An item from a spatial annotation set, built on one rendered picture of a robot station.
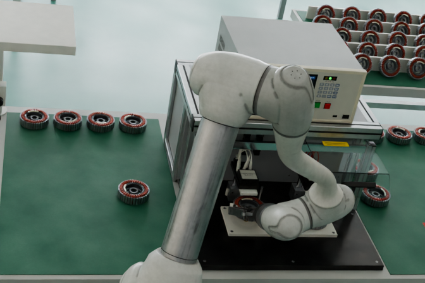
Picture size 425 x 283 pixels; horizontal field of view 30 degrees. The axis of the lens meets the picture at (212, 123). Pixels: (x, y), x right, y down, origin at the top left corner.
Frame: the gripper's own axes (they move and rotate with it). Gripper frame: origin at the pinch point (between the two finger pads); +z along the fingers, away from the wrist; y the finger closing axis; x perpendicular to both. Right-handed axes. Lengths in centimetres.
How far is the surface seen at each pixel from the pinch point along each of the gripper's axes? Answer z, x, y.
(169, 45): 297, 77, 32
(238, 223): 1.5, -5.5, -3.2
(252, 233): -3.2, -8.2, 0.4
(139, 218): 9.1, -4.7, -36.2
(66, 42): 21, 55, -62
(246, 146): -1.0, 21.0, -1.7
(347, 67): -11, 49, 30
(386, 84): 99, 48, 101
